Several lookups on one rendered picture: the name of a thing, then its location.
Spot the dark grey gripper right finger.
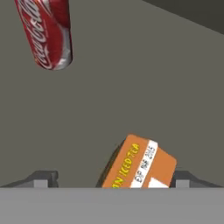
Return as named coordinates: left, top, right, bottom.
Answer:
left=170, top=170, right=223, bottom=188

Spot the orange boxed drink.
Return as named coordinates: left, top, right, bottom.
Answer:
left=95, top=133, right=178, bottom=189

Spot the red soda can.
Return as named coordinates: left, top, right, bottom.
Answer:
left=14, top=0, right=74, bottom=71

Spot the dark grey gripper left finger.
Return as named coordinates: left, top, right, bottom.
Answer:
left=0, top=170, right=60, bottom=188

